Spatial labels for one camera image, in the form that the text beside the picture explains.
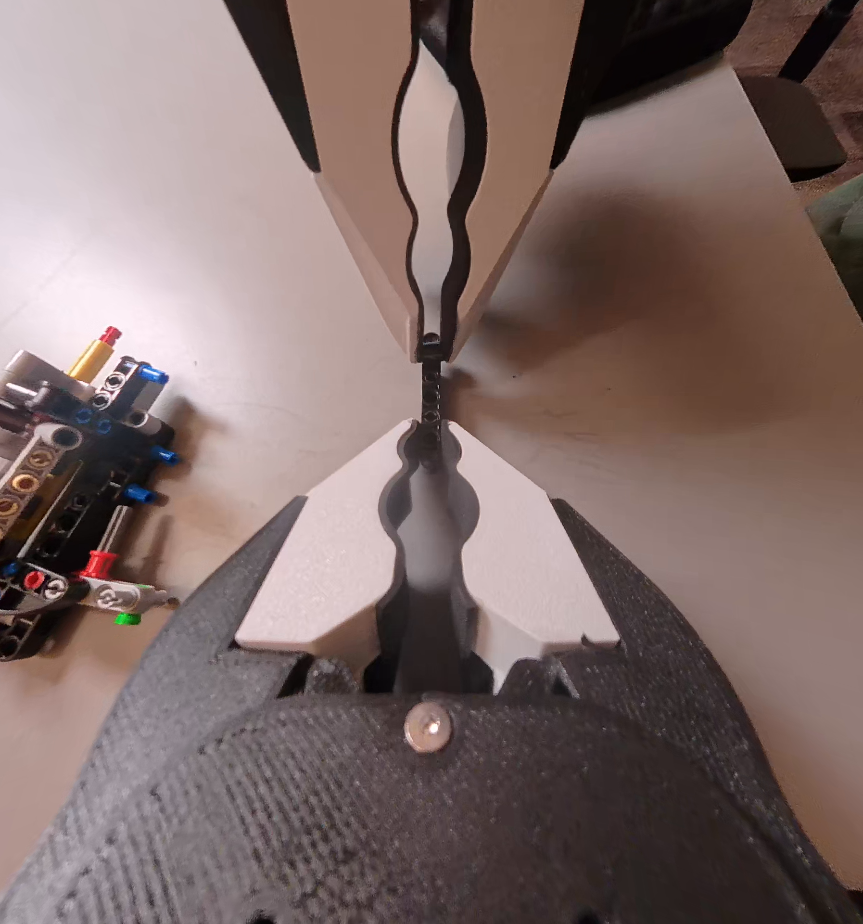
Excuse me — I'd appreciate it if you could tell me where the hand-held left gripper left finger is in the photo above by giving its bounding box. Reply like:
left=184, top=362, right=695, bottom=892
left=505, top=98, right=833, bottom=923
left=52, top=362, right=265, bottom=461
left=235, top=417, right=421, bottom=658

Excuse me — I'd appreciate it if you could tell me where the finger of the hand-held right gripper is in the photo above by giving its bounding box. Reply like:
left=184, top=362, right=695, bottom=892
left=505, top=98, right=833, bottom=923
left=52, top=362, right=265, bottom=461
left=286, top=0, right=425, bottom=364
left=437, top=0, right=585, bottom=364

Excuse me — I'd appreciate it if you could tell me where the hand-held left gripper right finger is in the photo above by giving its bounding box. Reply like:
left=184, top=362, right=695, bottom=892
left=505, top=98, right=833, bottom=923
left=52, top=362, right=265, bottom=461
left=442, top=419, right=622, bottom=695

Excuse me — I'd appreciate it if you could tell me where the black lego beam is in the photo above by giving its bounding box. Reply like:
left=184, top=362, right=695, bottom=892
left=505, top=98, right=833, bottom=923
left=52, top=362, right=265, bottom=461
left=417, top=332, right=448, bottom=470

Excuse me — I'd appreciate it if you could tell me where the lego engine assembly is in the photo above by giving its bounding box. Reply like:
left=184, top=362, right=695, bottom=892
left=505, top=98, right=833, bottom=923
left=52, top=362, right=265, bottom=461
left=0, top=325, right=181, bottom=664

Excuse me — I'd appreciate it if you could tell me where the black padded chair seat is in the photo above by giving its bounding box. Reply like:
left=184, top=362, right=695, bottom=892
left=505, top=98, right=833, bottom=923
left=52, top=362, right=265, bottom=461
left=583, top=0, right=756, bottom=120

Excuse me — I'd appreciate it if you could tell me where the dark grey chair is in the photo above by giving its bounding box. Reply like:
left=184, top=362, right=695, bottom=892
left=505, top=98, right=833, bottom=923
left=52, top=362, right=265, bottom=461
left=738, top=0, right=860, bottom=176

